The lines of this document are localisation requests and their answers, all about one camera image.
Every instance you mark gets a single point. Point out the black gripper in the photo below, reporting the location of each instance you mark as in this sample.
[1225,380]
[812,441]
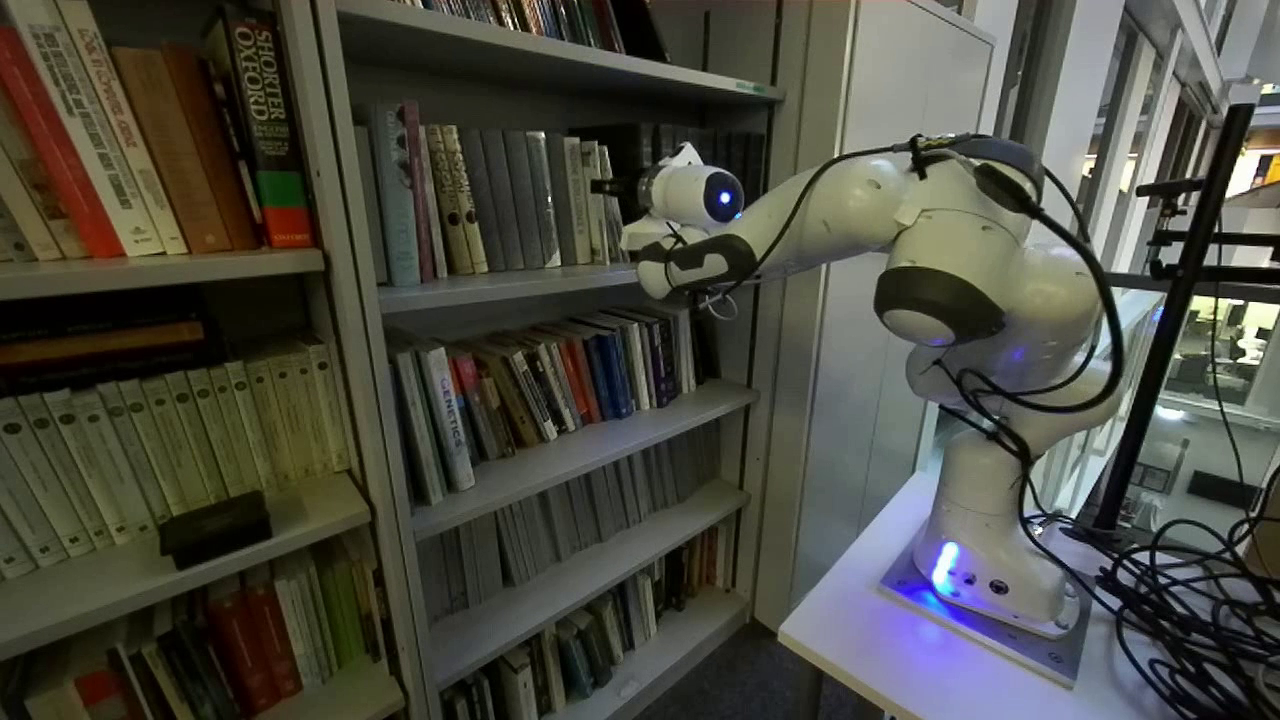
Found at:
[635,194]

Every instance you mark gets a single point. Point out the thin white book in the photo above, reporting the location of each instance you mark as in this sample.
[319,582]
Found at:
[601,200]

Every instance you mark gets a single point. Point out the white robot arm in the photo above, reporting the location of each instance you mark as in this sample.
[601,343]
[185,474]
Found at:
[992,286]

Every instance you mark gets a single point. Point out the brown book upper shelf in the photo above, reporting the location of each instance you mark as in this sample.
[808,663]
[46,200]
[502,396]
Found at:
[185,137]

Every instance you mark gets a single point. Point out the red book upper shelf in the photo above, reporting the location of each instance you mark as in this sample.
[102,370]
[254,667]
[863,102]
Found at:
[54,151]

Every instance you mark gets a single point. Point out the white bookshelf unit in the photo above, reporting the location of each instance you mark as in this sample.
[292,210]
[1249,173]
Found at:
[334,56]

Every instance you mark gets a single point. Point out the black box on shelf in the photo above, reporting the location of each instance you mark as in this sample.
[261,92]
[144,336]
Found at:
[213,529]

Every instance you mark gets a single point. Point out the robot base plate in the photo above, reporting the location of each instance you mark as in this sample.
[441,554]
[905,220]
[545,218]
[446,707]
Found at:
[948,591]

